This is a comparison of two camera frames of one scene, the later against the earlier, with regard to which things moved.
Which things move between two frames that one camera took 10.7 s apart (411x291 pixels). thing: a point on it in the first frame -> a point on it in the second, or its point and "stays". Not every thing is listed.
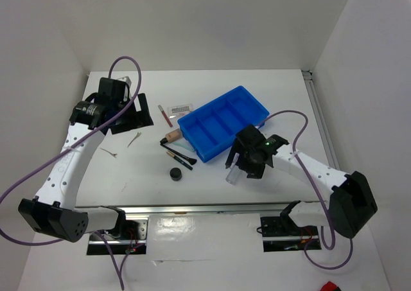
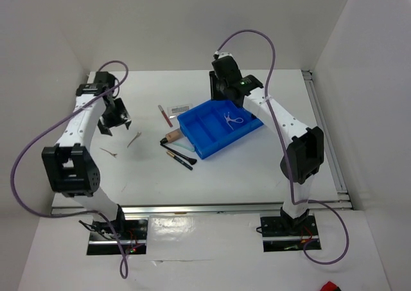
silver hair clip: (138, 134) stays
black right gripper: (237, 147) -> (218, 96)
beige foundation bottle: (172, 136) stays
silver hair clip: (113, 155) stays
